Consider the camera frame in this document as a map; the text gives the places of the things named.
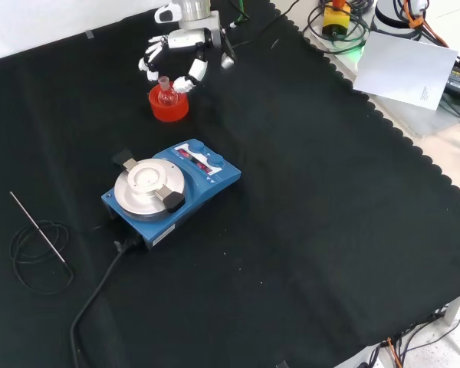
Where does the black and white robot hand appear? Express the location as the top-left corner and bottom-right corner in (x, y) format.
(138, 11), (238, 94)

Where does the clear round-bottom flask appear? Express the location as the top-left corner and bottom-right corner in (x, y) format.
(156, 75), (179, 107)

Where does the blue-base heater with steel plate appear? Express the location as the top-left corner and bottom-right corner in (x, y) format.
(100, 138), (242, 251)

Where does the yellow stop button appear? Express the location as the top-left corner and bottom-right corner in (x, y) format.
(321, 0), (353, 38)

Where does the black bench cloth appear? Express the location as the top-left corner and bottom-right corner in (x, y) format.
(0, 0), (460, 368)

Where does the pale board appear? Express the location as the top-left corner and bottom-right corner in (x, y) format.
(352, 31), (459, 112)

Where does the thin metal probe rod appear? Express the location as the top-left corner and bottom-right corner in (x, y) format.
(9, 191), (67, 264)

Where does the white table leg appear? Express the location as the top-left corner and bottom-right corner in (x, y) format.
(442, 290), (460, 327)

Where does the white wrist camera shell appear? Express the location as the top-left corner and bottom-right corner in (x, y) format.
(154, 3), (183, 25)

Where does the green and black cable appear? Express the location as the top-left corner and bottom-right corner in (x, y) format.
(228, 0), (251, 29)

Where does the orange flask support ring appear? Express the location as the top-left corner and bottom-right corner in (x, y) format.
(148, 83), (189, 123)

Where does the black cable on cloth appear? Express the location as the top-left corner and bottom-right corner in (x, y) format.
(232, 0), (301, 49)

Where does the black cable round stop button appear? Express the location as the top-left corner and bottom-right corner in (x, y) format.
(306, 0), (371, 54)

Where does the orange cable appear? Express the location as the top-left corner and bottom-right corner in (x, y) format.
(402, 0), (452, 49)

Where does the thick black power cable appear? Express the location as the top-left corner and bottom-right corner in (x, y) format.
(69, 237), (143, 368)

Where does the thin black coiled cable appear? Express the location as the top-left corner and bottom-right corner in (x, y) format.
(9, 219), (103, 296)

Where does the black cable bundle under bench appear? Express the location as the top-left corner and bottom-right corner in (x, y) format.
(367, 309), (460, 368)

